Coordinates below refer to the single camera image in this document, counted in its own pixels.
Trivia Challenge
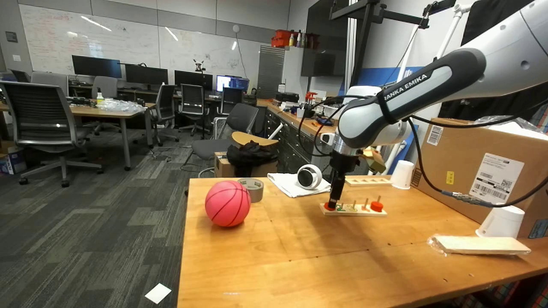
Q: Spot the near white paper cup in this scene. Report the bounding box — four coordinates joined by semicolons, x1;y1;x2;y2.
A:
475;205;523;237

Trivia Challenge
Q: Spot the wooden office desk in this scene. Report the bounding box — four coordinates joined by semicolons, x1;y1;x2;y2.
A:
69;102;155;170

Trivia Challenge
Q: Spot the wooden stool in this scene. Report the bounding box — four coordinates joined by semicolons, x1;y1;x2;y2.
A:
230;131;278;146

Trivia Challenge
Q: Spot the wooden peg board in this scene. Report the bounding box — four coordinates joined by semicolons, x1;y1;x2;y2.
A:
321;198;386;215

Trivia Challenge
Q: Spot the white wooden plank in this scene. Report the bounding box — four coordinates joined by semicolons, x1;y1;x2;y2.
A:
431;234;530;254

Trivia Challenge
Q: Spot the far white paper cup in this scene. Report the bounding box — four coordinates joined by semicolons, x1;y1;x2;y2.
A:
390;160;414;189

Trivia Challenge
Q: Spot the grey office chair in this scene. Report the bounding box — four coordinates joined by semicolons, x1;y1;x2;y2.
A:
1;80;102;186

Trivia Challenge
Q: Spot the orange disc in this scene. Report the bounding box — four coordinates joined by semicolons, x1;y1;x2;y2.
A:
369;196;383;211
323;199;337;210

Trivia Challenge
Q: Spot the cardboard box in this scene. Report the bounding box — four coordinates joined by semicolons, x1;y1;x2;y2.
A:
417;117;548;239

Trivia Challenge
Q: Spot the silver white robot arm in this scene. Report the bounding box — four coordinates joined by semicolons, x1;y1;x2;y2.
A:
330;0;548;199

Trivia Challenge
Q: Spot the white folded cloth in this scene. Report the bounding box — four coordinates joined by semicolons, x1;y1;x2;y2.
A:
266;172;330;198

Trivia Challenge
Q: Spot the long wooden slotted board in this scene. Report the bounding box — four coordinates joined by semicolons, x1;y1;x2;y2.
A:
345;174;390;186

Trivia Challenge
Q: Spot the pink basketball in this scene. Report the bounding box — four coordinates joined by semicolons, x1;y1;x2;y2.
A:
205;181;249;227

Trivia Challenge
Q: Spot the white paper sheet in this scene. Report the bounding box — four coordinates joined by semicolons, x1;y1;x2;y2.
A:
145;283;170;304

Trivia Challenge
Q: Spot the white paper cup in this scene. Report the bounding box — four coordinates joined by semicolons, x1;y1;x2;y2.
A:
390;160;414;189
475;205;523;237

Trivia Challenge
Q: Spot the black backpack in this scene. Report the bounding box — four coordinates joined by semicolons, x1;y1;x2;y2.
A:
225;141;277;175

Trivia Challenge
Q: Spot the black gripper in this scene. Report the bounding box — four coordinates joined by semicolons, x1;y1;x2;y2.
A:
330;151;359;196

